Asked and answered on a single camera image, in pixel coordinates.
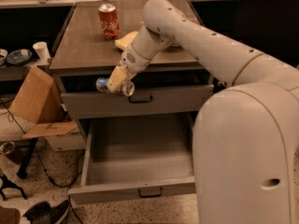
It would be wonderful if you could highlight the silver blue redbull can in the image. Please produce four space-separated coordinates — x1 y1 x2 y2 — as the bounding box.
95 77 136 97

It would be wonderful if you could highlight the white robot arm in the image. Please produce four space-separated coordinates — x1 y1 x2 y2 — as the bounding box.
107 0 299 224

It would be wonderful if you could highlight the grey drawer cabinet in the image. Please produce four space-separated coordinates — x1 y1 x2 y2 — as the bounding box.
50 2 209 133

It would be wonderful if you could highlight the grey middle drawer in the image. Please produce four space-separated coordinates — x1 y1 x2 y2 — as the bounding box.
62 70 213 119

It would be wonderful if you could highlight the grey drawer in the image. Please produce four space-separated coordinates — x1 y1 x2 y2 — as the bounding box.
62 70 213 119
69 113 195 204

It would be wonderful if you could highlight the orange soda can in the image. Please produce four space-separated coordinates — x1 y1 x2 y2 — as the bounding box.
98 3 120 38

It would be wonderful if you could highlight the grey bottom drawer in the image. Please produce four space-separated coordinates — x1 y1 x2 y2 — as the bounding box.
69 113 195 204

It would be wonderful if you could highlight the yellow sponge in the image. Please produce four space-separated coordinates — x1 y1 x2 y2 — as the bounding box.
115 31 138 50

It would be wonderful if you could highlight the white paper cup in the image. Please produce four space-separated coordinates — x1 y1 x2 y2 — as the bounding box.
33 41 50 61

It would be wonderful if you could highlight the open cardboard box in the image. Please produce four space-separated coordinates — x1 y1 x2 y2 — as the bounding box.
9 66 86 151

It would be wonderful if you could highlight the dark round dish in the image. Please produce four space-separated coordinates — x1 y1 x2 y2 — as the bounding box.
7 49 32 66

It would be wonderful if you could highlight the white bowl at left edge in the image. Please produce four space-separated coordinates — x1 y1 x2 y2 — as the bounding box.
0 49 7 66

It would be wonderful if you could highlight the brown cup on floor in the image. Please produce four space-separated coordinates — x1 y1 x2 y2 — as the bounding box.
0 142 23 164

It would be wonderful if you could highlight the black stand leg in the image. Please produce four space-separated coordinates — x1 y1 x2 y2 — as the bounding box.
17 138 37 179

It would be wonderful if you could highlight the dark shoe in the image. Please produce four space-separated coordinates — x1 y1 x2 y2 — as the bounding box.
50 200 70 224
22 201 50 224

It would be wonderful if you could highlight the black tripod foot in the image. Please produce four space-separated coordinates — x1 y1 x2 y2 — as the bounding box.
0 175 27 201

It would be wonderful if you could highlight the black office chair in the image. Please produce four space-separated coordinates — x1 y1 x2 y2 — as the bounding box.
233 0 299 66

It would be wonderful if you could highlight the black floor cable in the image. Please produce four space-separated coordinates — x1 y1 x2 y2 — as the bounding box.
0 98 85 224

